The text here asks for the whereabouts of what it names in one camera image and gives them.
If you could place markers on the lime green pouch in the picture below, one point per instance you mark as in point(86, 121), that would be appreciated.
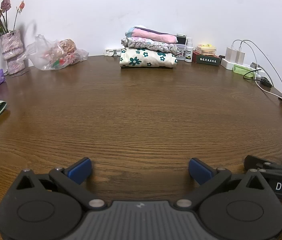
point(242, 70)

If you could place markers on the black plug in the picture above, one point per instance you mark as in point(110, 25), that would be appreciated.
point(266, 82)

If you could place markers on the clear plastic bag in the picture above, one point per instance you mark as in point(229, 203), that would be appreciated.
point(40, 55)

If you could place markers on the white charger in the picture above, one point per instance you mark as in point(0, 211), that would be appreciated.
point(230, 54)
point(240, 57)

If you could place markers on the yellow pink note stack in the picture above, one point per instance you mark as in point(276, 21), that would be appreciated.
point(206, 48)

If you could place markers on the dark rectangular box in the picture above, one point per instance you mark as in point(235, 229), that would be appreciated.
point(206, 60)

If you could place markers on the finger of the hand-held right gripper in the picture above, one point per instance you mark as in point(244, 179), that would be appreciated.
point(256, 162)

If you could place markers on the brown patterned packet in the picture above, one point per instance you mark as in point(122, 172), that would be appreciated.
point(68, 46)

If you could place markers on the white round object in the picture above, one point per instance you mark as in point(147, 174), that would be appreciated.
point(140, 26)

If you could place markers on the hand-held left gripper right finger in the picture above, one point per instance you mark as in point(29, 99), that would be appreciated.
point(199, 171)

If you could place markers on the cream cloth with green flowers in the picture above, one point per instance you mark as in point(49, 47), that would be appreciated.
point(146, 58)

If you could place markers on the white plastic clip holder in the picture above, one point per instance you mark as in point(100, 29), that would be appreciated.
point(111, 52)

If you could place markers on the pink ruffled floral garment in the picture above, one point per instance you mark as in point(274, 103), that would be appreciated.
point(151, 43)

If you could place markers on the pink folded towel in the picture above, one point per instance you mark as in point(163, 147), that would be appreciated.
point(156, 36)

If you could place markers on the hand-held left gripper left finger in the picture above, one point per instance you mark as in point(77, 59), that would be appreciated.
point(81, 170)

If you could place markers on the black hair clips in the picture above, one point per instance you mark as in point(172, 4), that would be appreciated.
point(20, 73)

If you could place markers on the white power strip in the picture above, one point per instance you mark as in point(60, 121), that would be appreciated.
point(227, 64)

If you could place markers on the white spray bottle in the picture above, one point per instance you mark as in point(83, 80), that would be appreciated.
point(188, 53)

